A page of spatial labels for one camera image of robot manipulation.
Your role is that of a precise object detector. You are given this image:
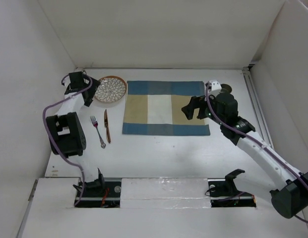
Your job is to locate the blue beige checked placemat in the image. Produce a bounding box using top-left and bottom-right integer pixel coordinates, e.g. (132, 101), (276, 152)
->
(122, 81), (210, 136)

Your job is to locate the silver fork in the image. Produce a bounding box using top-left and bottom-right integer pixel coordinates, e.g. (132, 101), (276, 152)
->
(90, 116), (106, 149)

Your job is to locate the copper table knife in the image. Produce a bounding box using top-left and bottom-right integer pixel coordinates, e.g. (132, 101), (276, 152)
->
(104, 109), (111, 144)

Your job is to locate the white brown metal cup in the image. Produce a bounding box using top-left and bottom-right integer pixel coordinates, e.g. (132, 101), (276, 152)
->
(220, 84), (232, 93)

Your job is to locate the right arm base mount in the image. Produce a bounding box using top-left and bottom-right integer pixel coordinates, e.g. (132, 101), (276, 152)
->
(204, 169), (256, 208)

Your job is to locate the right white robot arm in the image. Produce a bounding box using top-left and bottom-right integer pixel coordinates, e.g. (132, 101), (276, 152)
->
(182, 93), (308, 219)

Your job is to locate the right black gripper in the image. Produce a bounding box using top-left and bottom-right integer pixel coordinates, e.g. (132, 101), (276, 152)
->
(181, 91), (225, 126)

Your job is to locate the aluminium rail right side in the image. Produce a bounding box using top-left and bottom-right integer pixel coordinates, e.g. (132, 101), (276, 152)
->
(243, 66), (301, 196)

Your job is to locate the orange rimmed patterned plate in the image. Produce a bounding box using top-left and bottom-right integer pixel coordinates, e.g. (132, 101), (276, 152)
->
(94, 75), (127, 103)

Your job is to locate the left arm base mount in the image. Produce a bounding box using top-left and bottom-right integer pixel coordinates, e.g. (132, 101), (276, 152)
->
(73, 169), (122, 208)

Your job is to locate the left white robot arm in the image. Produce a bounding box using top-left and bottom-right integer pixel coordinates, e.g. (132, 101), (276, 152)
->
(43, 71), (106, 197)

